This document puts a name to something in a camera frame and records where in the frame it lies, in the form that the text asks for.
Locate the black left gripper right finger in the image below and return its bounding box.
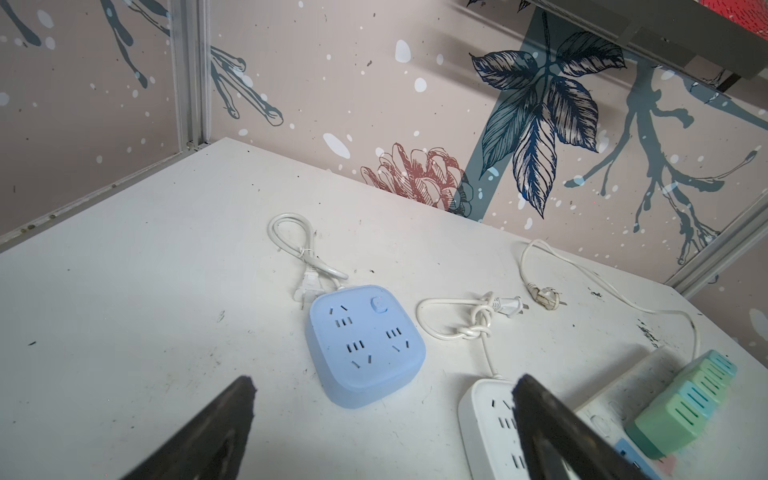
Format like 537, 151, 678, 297
512, 374, 646, 479

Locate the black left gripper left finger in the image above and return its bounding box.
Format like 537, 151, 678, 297
125, 376, 257, 479

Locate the white multicolour power strip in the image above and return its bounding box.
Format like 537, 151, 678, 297
518, 238, 768, 480

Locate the white square power socket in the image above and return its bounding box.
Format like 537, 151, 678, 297
415, 292, 529, 479

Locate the green charger plug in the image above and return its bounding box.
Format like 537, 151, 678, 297
624, 394, 708, 460
676, 369, 729, 405
692, 358, 733, 389

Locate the teal charger plug bottom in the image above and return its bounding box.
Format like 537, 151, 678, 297
665, 380, 718, 420

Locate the teal charger plug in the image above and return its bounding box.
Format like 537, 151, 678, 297
704, 350, 738, 377
665, 380, 718, 420

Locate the blue square power socket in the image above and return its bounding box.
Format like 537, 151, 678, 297
266, 212, 427, 410

